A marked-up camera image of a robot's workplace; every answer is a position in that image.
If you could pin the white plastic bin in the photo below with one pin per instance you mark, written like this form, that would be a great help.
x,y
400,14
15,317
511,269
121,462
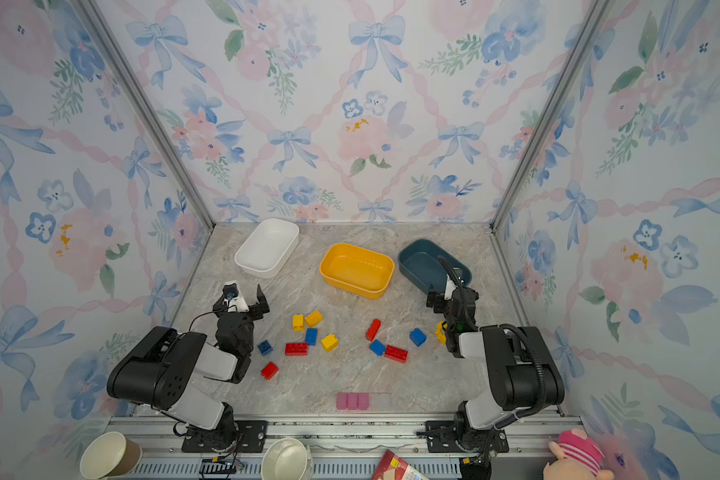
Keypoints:
x,y
267,248

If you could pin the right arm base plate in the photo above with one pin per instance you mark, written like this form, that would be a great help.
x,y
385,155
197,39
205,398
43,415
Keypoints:
x,y
454,437

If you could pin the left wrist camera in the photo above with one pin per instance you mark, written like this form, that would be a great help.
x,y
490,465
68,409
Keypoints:
x,y
230,297

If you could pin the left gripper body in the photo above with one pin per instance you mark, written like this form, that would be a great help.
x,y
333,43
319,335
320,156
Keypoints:
x,y
240,312

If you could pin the pink plush toy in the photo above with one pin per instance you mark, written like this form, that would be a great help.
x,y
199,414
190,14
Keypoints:
x,y
576,457

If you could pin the yellow brick studs up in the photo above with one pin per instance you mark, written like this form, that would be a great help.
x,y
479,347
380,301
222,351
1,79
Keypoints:
x,y
314,318

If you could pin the pink block strip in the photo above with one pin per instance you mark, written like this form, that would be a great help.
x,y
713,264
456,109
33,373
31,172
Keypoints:
x,y
352,401

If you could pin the blue small brick left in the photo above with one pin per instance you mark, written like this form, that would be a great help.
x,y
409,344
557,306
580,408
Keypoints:
x,y
265,348

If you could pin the red small brick front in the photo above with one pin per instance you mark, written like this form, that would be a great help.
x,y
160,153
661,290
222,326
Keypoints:
x,y
269,371

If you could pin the yellow brick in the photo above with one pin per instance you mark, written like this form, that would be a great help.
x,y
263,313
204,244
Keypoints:
x,y
330,342
298,322

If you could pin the yellow plastic bin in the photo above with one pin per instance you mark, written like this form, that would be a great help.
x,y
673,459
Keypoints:
x,y
357,270

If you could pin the yellow curved lego piece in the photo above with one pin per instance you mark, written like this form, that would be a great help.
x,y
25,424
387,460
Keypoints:
x,y
440,332

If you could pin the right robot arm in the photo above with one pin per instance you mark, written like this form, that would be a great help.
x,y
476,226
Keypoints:
x,y
522,377

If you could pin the dark teal plastic bin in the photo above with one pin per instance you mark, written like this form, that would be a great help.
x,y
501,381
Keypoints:
x,y
419,263

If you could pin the red snack box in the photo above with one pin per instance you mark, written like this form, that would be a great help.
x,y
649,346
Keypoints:
x,y
392,467

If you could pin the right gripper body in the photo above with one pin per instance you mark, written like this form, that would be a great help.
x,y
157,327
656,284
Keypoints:
x,y
451,301

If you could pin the brown paper cup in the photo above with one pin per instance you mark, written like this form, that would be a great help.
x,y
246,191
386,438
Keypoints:
x,y
111,454

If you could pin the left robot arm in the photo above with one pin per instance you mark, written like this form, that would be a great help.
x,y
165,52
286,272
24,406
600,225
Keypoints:
x,y
157,372

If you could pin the white paper cup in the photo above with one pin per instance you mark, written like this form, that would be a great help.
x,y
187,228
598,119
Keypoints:
x,y
287,459

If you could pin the aluminium front rail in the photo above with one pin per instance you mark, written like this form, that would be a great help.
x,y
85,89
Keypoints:
x,y
357,433

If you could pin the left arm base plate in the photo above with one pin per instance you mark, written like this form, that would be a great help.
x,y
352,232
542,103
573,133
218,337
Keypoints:
x,y
247,436

